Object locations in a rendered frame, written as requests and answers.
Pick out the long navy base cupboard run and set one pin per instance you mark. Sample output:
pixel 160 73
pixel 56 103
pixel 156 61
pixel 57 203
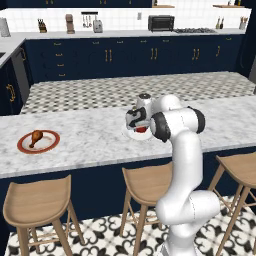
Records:
pixel 133 56

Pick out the navy wall cupboards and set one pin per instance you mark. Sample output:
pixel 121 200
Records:
pixel 76 3

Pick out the black gas hob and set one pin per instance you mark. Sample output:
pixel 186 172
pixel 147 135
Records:
pixel 195 30

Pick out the rail with hanging tools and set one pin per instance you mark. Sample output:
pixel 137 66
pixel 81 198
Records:
pixel 87 18

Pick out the plain white plate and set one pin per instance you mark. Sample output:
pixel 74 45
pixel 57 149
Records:
pixel 133 136

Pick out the black toaster oven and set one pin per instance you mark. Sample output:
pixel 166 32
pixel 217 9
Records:
pixel 161 23

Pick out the wooden bar stool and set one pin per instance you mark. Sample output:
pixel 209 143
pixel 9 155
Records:
pixel 36 200
pixel 238 170
pixel 146 186

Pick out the wooden wall shelf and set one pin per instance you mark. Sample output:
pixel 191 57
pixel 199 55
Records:
pixel 228 6
pixel 163 6

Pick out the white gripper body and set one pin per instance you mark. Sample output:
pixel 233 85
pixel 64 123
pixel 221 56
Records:
pixel 130 119

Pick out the red-rimmed white plate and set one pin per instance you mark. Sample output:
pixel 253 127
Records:
pixel 50 141

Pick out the navy tall cabinet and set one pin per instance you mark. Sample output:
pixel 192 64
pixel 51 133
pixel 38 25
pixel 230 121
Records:
pixel 249 33

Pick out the grey dishwasher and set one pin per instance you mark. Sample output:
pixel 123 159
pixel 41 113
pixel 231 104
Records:
pixel 21 70

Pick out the wooden knife block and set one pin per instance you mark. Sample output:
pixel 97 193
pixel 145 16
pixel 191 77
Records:
pixel 42 26

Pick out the navy island base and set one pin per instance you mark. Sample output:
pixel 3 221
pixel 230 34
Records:
pixel 96 186

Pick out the red bell pepper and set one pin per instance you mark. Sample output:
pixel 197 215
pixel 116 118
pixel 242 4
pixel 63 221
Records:
pixel 142 129

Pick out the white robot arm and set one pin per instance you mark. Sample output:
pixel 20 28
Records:
pixel 185 166

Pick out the pot with kitchen tools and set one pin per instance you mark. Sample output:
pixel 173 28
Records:
pixel 243 24

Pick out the brown chicken drumstick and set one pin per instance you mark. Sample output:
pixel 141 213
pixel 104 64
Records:
pixel 36 136

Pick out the navy cupboards beside dishwasher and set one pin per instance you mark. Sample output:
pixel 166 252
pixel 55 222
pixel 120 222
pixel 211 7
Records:
pixel 8 90

